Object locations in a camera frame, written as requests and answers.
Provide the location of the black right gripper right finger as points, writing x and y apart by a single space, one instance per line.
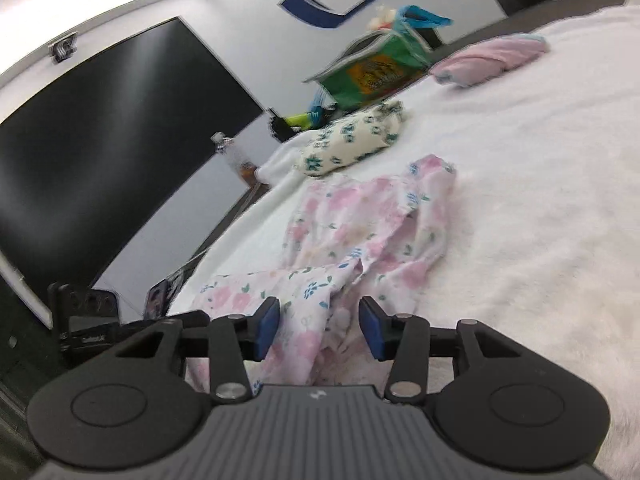
403 340

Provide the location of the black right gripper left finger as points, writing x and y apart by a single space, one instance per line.
235 339

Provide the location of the pink floral garment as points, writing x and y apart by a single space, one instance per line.
345 240

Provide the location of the green zipper storage bag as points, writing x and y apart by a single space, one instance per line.
390 55

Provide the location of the white fluffy blanket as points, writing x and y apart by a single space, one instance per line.
543 218

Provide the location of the clear plastic bottle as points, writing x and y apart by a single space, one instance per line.
234 156

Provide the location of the cream teal floral folded cloth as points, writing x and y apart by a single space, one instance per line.
352 139

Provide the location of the yellow-green black object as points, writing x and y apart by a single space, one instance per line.
285 128

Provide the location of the pink folded cloth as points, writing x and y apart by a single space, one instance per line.
488 59

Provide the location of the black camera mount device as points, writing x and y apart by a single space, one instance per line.
86 321

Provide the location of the large black wall screen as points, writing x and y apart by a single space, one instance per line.
90 158

